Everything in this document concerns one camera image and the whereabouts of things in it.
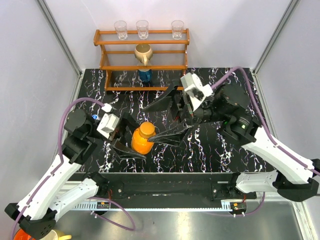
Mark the wooden shelf rack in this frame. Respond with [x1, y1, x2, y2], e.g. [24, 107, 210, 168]
[93, 28, 190, 91]

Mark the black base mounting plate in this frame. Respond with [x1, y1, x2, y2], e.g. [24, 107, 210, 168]
[102, 172, 266, 201]

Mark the orange mug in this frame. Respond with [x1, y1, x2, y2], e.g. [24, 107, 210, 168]
[13, 229, 35, 240]

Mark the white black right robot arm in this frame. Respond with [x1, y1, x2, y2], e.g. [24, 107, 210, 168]
[144, 84, 320, 202]

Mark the yellow mug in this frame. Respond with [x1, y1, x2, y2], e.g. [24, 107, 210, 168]
[50, 229, 72, 240]

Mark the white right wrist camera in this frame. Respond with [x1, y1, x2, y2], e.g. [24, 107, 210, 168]
[180, 72, 213, 111]

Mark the middle drinking glass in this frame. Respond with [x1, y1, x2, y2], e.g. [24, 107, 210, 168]
[136, 20, 149, 40]

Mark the right drinking glass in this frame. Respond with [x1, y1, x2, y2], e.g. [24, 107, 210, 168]
[171, 20, 184, 40]

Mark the left drinking glass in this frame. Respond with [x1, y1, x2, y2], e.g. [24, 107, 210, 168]
[114, 20, 128, 40]

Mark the beige mug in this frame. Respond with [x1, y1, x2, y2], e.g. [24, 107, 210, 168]
[134, 43, 153, 66]

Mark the drinking glass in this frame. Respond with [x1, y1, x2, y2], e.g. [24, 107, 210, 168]
[171, 20, 184, 40]
[114, 20, 128, 40]
[136, 20, 149, 40]

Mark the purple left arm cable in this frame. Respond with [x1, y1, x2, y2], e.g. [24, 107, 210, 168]
[9, 97, 106, 240]

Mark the orange bottle cap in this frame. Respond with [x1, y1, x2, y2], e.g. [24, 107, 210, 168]
[139, 121, 156, 139]

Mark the blue mug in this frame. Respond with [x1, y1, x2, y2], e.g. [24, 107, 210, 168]
[138, 69, 153, 83]

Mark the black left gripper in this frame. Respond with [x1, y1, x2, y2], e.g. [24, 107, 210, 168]
[86, 111, 152, 158]

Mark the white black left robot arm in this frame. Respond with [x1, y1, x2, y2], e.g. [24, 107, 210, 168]
[4, 109, 145, 240]

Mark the aluminium slotted rail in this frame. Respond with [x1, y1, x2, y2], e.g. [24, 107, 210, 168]
[32, 181, 306, 212]

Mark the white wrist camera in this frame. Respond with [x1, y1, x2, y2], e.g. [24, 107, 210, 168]
[97, 103, 120, 139]
[180, 72, 213, 111]

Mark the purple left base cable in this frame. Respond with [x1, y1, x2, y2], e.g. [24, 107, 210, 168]
[90, 197, 137, 231]

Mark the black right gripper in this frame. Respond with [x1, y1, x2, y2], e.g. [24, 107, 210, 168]
[142, 79, 229, 147]

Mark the orange juice bottle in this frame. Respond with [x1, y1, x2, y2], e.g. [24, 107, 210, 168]
[131, 126, 154, 155]

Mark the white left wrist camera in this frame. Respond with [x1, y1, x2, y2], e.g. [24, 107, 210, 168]
[97, 103, 120, 139]

